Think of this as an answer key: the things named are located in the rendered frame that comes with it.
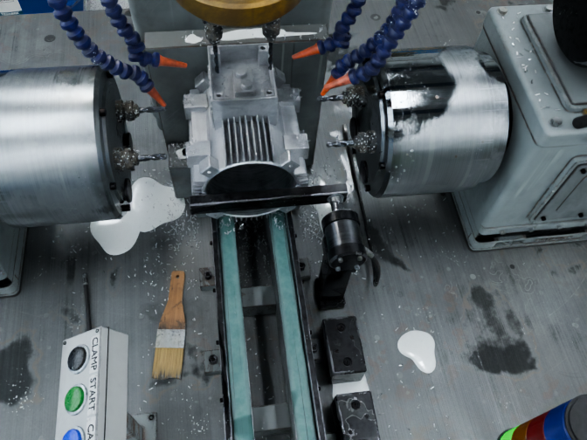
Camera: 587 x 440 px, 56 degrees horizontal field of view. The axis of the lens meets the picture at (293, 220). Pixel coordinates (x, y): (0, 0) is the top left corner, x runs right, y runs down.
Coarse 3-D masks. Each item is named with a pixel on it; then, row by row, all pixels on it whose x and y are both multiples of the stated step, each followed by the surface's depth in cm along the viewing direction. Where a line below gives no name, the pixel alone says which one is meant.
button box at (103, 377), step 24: (96, 336) 70; (120, 336) 73; (96, 360) 69; (120, 360) 71; (72, 384) 69; (96, 384) 67; (120, 384) 70; (96, 408) 66; (120, 408) 69; (96, 432) 64; (120, 432) 67
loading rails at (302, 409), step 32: (288, 224) 98; (224, 256) 95; (288, 256) 96; (224, 288) 92; (256, 288) 100; (288, 288) 93; (224, 320) 94; (288, 320) 90; (224, 352) 86; (288, 352) 87; (320, 352) 97; (224, 384) 83; (288, 384) 86; (224, 416) 81; (256, 416) 89; (288, 416) 89; (320, 416) 81
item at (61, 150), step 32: (0, 96) 79; (32, 96) 79; (64, 96) 79; (96, 96) 80; (0, 128) 77; (32, 128) 78; (64, 128) 78; (96, 128) 79; (0, 160) 78; (32, 160) 78; (64, 160) 79; (96, 160) 79; (128, 160) 86; (0, 192) 80; (32, 192) 80; (64, 192) 81; (96, 192) 82; (128, 192) 93; (32, 224) 87
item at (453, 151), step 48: (432, 48) 91; (336, 96) 96; (384, 96) 85; (432, 96) 84; (480, 96) 85; (336, 144) 90; (384, 144) 87; (432, 144) 85; (480, 144) 86; (384, 192) 92; (432, 192) 95
